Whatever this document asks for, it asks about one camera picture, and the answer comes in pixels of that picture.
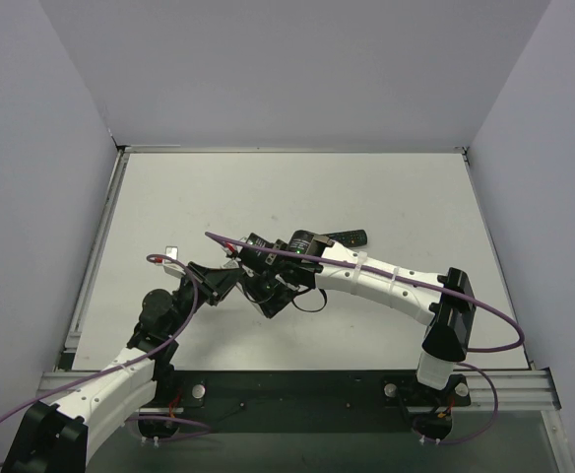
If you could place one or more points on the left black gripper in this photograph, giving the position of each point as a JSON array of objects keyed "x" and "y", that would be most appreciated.
[{"x": 201, "y": 282}]

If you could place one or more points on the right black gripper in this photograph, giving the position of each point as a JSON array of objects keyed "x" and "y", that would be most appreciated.
[{"x": 272, "y": 291}]

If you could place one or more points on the black tv remote control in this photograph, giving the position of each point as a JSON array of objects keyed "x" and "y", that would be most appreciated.
[{"x": 350, "y": 239}]

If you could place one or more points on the white remote control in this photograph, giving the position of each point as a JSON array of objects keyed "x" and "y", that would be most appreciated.
[{"x": 231, "y": 265}]

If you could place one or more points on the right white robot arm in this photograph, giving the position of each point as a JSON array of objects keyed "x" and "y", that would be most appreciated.
[{"x": 442, "y": 303}]

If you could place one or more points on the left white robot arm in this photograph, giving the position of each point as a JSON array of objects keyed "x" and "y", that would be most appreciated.
[{"x": 64, "y": 435}]

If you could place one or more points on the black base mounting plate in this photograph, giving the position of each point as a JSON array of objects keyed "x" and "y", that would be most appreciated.
[{"x": 298, "y": 402}]

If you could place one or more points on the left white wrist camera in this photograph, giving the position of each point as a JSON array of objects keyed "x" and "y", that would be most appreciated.
[{"x": 169, "y": 262}]

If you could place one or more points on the aluminium front rail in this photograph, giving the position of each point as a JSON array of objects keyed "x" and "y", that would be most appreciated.
[{"x": 517, "y": 391}]

